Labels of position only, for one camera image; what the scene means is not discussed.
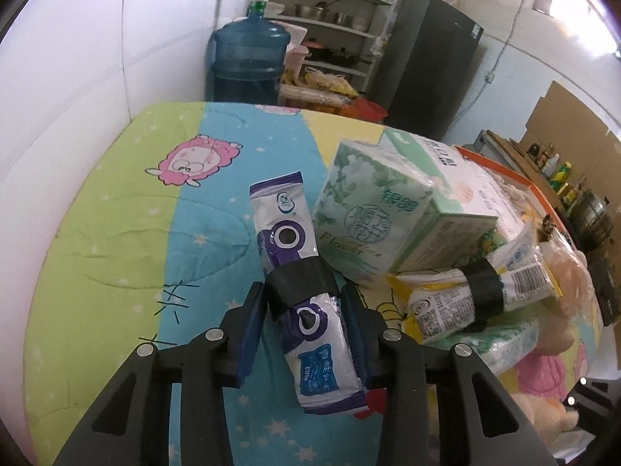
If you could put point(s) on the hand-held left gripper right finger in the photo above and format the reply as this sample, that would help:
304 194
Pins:
354 332

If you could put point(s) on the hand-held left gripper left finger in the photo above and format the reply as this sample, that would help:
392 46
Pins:
250 335

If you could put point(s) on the purple taped tissue pack bundle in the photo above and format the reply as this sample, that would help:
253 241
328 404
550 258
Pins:
286 213

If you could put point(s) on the green floral tissue pack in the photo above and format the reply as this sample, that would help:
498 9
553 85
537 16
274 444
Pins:
359 194

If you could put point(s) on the orange cardboard box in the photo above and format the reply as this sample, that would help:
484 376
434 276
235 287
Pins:
490 161

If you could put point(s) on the yellow taped tissue pack bundle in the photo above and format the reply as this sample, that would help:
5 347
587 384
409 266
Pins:
436 310

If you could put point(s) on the floral tissue box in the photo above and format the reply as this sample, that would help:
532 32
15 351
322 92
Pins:
499 347

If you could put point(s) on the peach plush toy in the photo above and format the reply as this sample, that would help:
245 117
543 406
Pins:
567 281

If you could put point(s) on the green white tissue box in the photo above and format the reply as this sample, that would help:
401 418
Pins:
461 174

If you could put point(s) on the steel pot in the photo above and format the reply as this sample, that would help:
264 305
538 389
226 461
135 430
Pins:
592 213

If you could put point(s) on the red plastic bowl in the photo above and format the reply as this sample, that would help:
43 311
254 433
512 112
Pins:
371 109

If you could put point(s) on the yellow green bottle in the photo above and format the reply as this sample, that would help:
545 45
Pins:
561 177

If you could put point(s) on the clear food container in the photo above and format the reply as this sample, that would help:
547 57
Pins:
310 97

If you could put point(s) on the white plastic bottle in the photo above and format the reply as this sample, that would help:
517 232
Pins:
549 165

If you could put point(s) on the egg tray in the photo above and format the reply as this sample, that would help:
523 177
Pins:
325 77

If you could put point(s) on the black wok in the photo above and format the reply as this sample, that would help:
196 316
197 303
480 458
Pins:
351 57

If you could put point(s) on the pink plastic bag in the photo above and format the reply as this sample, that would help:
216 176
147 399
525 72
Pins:
297 60

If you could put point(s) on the dark refrigerator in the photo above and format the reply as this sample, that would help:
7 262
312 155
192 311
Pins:
427 58

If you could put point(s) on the blue water jug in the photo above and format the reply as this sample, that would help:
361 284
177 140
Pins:
247 48

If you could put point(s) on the brown cardboard sheet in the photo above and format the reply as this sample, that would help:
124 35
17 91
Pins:
567 116

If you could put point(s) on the white shelf rack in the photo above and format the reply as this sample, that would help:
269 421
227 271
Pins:
334 5

